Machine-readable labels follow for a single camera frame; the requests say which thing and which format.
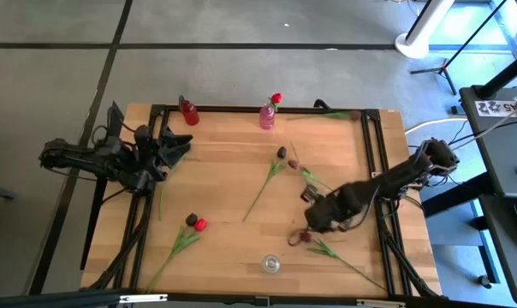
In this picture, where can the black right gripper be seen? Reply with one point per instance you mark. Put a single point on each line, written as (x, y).
(331, 211)

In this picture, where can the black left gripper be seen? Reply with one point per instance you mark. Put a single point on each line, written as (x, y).
(149, 147)

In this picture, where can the dark maroon artificial tulip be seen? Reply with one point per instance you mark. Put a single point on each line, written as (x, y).
(160, 205)
(305, 236)
(293, 164)
(281, 152)
(191, 219)

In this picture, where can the red artificial tulip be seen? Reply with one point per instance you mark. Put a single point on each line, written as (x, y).
(276, 98)
(200, 224)

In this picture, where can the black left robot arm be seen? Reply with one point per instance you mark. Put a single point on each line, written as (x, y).
(79, 156)

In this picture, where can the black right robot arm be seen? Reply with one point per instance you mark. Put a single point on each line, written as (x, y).
(395, 175)

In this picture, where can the red ribbed glass vase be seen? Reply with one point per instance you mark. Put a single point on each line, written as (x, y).
(191, 116)

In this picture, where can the clear ribbed glass vase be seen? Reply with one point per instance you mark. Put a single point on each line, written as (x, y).
(270, 264)

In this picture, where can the pink ribbed glass vase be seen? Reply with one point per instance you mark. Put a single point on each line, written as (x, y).
(267, 120)

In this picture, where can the black side desk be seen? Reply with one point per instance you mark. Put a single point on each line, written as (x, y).
(494, 145)

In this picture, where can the white stand base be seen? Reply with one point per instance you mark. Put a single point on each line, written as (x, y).
(412, 45)

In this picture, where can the black tripod stand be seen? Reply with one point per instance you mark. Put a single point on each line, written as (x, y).
(444, 66)

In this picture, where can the white printed label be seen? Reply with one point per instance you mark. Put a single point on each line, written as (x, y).
(496, 108)

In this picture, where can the black slanted pole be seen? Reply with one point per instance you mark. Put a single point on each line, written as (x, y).
(506, 75)

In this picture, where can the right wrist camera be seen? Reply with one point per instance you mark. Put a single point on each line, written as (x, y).
(310, 193)

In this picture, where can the black aluminium table frame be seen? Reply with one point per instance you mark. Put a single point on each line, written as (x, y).
(224, 108)

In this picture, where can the black camera mount beam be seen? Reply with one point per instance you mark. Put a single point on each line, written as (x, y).
(70, 299)

